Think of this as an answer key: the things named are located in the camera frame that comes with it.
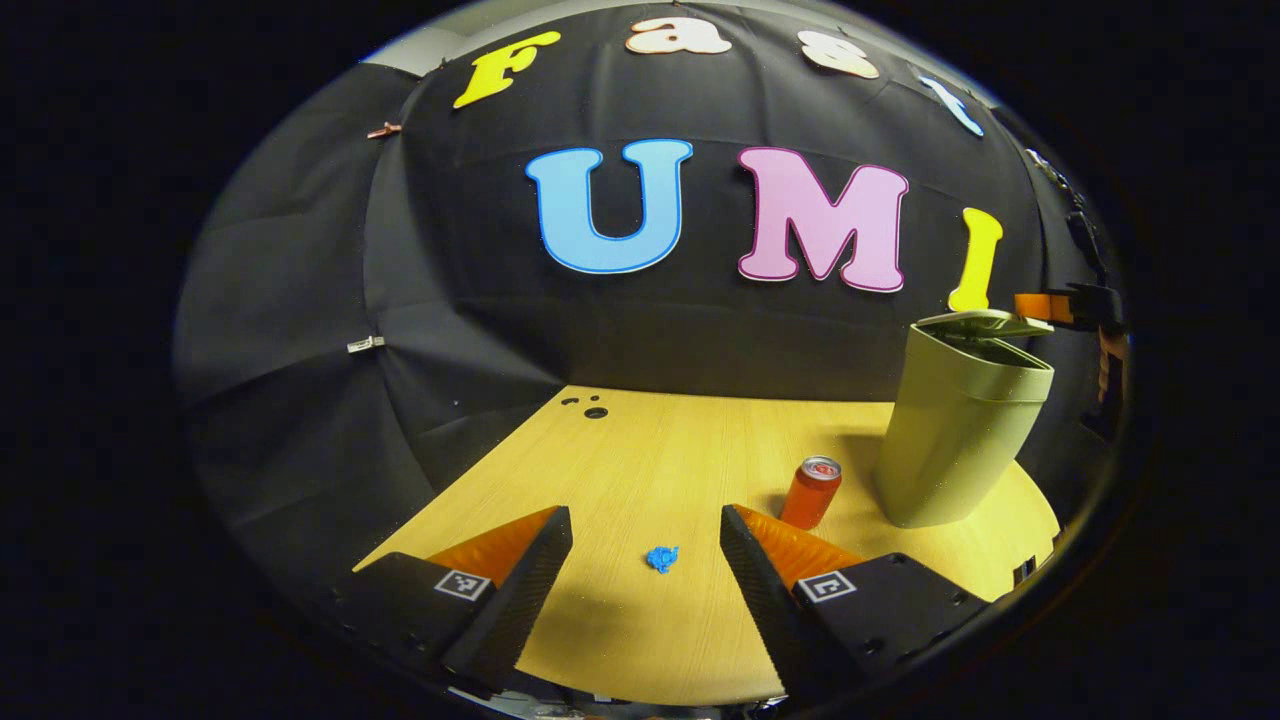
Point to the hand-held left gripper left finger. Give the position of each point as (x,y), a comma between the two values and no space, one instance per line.
(530,590)

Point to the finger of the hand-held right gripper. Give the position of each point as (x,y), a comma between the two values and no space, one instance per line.
(1040,307)

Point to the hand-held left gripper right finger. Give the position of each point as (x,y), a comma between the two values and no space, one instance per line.
(765,600)

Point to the blue paper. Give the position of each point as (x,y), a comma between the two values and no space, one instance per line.
(661,559)

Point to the orange pop can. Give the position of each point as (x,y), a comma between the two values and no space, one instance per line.
(808,495)

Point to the pale green desktop garbage bin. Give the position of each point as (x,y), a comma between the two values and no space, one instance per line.
(950,440)

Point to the wooden desktop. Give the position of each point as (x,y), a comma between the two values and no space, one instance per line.
(650,460)

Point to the silver clip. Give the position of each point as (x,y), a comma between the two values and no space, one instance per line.
(365,344)

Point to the copper clip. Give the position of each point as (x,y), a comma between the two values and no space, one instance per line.
(383,130)

